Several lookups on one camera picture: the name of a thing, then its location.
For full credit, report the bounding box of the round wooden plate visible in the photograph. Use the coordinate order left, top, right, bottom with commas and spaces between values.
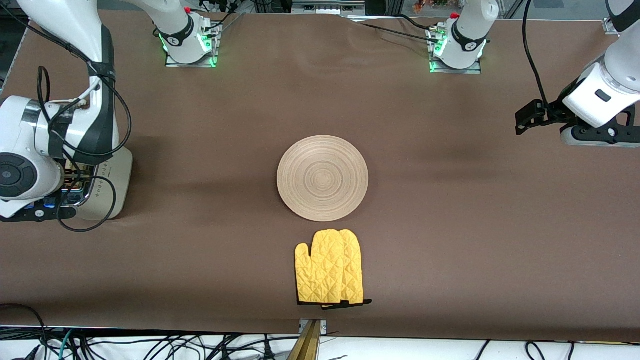
276, 135, 370, 223

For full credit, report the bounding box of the cream and chrome toaster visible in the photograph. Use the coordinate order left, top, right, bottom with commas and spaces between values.
60, 147, 134, 221

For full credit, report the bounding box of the brown table cover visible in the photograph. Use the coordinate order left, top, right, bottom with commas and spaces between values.
0, 9, 640, 343

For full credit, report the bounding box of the grey metal equipment box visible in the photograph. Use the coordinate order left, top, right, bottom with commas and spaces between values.
291, 0, 366, 16

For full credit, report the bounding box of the yellow quilted oven mitt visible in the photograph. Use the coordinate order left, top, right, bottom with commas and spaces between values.
294, 229, 373, 310

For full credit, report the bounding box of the aluminium profile bar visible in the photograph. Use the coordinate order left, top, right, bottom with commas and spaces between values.
287, 319, 328, 360

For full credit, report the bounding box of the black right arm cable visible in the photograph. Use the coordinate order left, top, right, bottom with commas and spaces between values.
37, 65, 133, 233

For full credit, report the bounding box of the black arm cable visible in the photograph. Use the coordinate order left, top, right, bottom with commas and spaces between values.
37, 65, 133, 233
521, 0, 552, 108

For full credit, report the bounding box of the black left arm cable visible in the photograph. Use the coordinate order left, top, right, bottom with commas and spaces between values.
521, 0, 552, 108

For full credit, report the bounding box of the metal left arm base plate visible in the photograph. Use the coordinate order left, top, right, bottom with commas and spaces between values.
429, 27, 483, 75

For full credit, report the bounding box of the black looped floor cable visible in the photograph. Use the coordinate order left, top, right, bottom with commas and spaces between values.
0, 303, 48, 351

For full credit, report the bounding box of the teal cable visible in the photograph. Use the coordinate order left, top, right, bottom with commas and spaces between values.
58, 329, 75, 360

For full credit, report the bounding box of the black base cable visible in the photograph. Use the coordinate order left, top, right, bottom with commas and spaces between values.
202, 0, 246, 31
357, 14, 438, 45

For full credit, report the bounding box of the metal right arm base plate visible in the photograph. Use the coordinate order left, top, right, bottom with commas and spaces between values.
165, 22, 222, 69

